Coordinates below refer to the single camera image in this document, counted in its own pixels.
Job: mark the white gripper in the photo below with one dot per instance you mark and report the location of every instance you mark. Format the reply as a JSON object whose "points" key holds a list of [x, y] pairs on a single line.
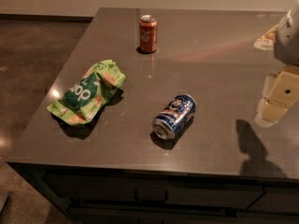
{"points": [[288, 39]]}

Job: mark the blue pepsi can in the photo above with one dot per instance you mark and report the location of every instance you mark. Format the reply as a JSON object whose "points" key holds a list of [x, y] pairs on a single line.
{"points": [[174, 117]]}

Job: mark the red coca-cola can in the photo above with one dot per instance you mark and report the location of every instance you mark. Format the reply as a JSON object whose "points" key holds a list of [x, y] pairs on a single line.
{"points": [[148, 33]]}

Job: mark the dark cabinet drawer front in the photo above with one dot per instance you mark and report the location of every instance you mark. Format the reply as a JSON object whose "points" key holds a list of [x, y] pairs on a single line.
{"points": [[130, 189]]}

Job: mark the green chip bag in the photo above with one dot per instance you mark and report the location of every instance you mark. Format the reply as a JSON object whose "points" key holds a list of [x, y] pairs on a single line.
{"points": [[81, 103]]}

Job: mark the black drawer handle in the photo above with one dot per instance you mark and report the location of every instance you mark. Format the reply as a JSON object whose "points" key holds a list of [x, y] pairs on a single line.
{"points": [[151, 195]]}

